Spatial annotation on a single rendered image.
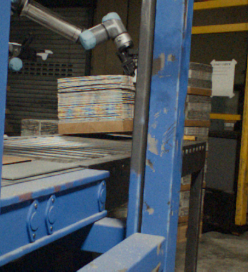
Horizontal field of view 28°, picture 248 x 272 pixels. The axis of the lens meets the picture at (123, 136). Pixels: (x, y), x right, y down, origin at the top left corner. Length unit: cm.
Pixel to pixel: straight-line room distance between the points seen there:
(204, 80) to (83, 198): 285
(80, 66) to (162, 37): 955
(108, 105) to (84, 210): 108
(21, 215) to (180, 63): 38
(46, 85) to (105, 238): 985
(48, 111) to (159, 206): 986
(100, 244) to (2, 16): 66
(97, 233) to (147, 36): 38
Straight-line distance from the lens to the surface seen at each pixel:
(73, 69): 1048
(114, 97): 195
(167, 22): 89
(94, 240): 97
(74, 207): 88
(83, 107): 200
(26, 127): 290
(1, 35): 37
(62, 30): 222
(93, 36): 210
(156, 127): 88
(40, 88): 1082
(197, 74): 361
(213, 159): 422
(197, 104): 361
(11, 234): 71
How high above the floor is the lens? 92
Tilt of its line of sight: 3 degrees down
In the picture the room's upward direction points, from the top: 4 degrees clockwise
